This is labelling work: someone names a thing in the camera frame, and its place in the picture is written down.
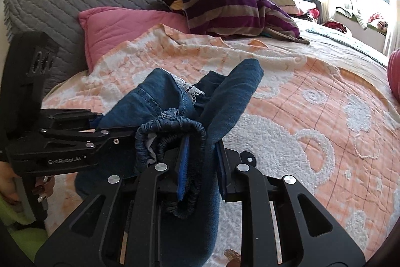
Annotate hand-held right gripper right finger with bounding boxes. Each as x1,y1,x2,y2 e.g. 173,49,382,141
215,142,366,267

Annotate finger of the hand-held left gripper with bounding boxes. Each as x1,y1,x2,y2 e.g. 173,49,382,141
39,108,105,130
37,127,138,149

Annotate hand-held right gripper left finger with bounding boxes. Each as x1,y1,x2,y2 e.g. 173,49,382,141
34,134,193,267

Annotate blue denim pants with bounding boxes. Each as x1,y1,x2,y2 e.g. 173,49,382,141
73,59,265,266

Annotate person's left hand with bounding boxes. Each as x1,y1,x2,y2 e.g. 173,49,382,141
0,161,52,203

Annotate person's right hand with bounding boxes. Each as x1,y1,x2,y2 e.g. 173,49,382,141
223,249,243,267

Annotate lime green clothing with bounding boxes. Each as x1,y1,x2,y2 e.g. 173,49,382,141
0,195,47,255

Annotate pink pillow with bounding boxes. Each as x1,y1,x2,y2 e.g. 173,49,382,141
78,7,191,70

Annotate peach printed blanket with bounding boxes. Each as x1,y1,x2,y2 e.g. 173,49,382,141
40,24,400,267

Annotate purple striped pillow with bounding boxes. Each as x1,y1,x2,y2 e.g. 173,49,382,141
179,0,310,45

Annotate pale bedsheet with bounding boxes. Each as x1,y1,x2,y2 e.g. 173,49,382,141
294,17,390,67

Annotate white grey cloth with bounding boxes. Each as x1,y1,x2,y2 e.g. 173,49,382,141
336,3,369,31

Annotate red patterned cloth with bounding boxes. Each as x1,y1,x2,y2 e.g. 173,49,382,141
369,13,388,30

